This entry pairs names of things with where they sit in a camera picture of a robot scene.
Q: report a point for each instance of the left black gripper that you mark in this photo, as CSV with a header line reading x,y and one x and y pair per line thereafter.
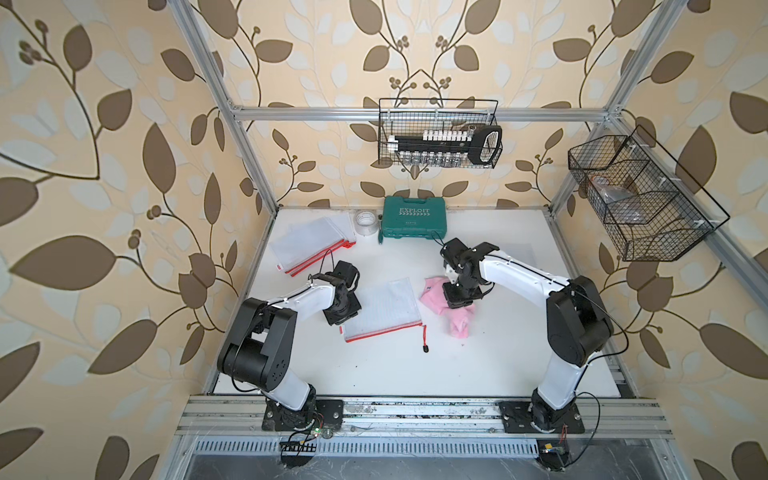
x,y
354,306

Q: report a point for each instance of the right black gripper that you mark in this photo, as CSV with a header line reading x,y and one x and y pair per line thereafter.
x,y
455,302

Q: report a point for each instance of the pink microfiber cloth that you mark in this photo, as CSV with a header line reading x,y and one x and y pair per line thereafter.
x,y
433,297

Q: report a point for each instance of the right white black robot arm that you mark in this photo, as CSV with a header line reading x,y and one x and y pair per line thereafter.
x,y
577,323

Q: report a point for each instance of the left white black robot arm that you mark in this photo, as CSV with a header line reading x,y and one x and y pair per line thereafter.
x,y
258,346

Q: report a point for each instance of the stack of mesh document bags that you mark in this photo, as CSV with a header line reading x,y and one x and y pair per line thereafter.
x,y
306,243

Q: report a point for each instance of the clear plastic bag in basket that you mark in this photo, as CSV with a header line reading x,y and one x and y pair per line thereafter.
x,y
621,204

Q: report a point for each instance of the clear tape roll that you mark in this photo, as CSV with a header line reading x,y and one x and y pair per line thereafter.
x,y
366,223

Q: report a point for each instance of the green plastic tool case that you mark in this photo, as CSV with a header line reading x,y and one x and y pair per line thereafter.
x,y
413,218

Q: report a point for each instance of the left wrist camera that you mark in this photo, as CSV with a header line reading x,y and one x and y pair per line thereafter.
x,y
348,273

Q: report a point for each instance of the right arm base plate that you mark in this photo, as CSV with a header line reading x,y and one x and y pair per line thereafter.
x,y
537,417

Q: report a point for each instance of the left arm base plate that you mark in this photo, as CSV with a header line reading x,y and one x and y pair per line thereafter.
x,y
322,414

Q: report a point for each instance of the black socket holder rail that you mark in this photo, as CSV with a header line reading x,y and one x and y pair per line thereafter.
x,y
477,146

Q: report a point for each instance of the black wire basket centre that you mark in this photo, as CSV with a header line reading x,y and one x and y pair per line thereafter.
x,y
411,116

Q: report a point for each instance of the black wire basket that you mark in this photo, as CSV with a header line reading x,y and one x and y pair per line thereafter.
x,y
652,206
411,116

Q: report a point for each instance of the black wire basket right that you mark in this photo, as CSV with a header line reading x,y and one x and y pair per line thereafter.
x,y
652,206

